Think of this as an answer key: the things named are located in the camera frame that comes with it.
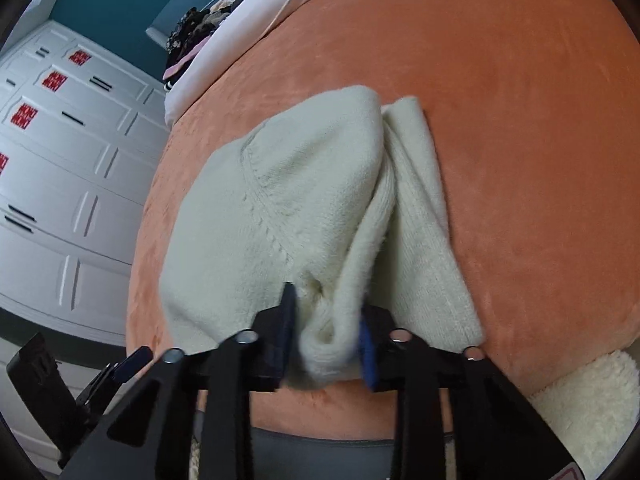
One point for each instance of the cream knit cardigan red buttons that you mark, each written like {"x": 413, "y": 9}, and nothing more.
{"x": 300, "y": 185}

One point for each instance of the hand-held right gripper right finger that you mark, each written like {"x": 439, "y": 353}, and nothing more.
{"x": 367, "y": 360}

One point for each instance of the white duvet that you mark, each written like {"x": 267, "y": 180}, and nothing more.
{"x": 240, "y": 25}

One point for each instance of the fluffy white rug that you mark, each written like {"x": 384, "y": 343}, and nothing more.
{"x": 590, "y": 400}

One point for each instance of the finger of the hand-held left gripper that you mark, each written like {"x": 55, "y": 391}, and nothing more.
{"x": 131, "y": 361}

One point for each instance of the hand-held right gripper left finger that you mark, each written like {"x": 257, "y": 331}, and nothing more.
{"x": 287, "y": 317}

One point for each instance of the white panelled wardrobe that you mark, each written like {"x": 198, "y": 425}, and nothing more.
{"x": 75, "y": 200}

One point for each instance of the orange plush blanket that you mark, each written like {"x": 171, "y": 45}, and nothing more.
{"x": 525, "y": 135}

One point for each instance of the dark grey leather bed frame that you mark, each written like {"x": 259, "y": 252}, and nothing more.
{"x": 320, "y": 455}

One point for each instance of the red square sticker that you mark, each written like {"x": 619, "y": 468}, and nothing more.
{"x": 2, "y": 162}
{"x": 24, "y": 115}
{"x": 80, "y": 56}
{"x": 52, "y": 80}

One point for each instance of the pile of dark clothes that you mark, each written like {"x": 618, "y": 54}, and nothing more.
{"x": 192, "y": 35}

